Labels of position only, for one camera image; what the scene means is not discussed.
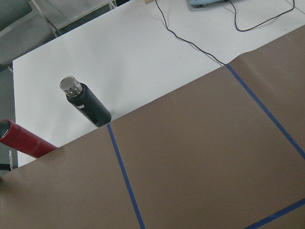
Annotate red thermos bottle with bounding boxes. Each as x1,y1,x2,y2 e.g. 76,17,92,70
0,119,57,158

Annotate grey office chair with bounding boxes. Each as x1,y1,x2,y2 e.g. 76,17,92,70
0,0,59,72

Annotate brown paper table cover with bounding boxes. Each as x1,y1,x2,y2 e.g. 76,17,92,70
0,27,305,229

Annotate black thermos bottle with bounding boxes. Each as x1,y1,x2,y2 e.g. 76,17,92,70
60,76,112,127

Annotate black cable on table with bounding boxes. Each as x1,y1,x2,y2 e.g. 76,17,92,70
154,0,295,65

